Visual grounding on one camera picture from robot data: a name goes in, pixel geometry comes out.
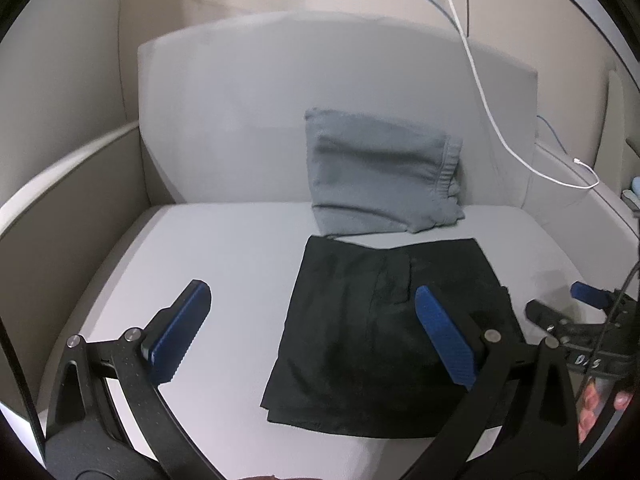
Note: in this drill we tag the right human hand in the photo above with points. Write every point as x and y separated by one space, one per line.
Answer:
592 398

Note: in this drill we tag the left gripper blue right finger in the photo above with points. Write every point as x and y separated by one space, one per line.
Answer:
454 336

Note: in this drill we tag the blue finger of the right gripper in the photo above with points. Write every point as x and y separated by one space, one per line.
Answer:
541 315
594 297

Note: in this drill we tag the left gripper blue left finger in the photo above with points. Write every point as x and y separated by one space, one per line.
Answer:
170 333

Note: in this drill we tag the black pants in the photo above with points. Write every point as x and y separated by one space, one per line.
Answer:
354 358

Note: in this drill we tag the grey folded sweatpants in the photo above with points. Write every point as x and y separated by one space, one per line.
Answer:
370 174

